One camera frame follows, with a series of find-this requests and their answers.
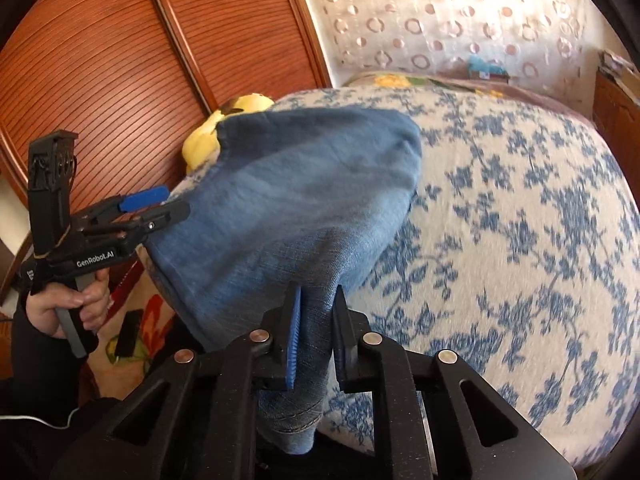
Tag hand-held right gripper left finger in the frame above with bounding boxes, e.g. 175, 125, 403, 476
50, 282, 303, 480

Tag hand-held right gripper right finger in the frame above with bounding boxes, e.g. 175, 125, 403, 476
332, 285, 576, 480

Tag person's left forearm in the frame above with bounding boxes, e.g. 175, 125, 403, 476
0, 305, 101, 411

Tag blue plastic bag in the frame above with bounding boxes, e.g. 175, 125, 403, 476
467, 56, 506, 76

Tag stack of papers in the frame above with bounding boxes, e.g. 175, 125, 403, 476
597, 47, 640, 91

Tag black rectangular block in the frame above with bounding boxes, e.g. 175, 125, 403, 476
114, 310, 143, 358

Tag blue denim pants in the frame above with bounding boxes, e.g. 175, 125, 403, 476
142, 107, 423, 456

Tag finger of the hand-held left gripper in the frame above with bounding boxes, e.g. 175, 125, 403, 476
80, 199, 192, 241
75, 186, 171, 226

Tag thin white cable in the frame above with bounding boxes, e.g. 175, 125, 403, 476
0, 402, 86, 431

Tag yellow plush toy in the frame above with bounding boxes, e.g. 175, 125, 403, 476
181, 92, 276, 176

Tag sheer circle pattern curtain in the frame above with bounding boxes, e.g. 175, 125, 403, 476
290, 0, 606, 86

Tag wooden slatted wardrobe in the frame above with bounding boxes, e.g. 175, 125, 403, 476
0, 0, 333, 311

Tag person's left hand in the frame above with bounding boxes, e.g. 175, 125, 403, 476
25, 267, 112, 338

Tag small cardboard box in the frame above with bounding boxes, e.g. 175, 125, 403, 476
477, 67, 512, 86

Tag wooden side cabinet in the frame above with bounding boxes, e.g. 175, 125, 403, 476
592, 67, 640, 161

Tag white blue floral quilt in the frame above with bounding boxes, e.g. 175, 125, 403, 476
170, 85, 628, 468

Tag floral floor rug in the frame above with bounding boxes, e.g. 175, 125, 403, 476
87, 255, 178, 376

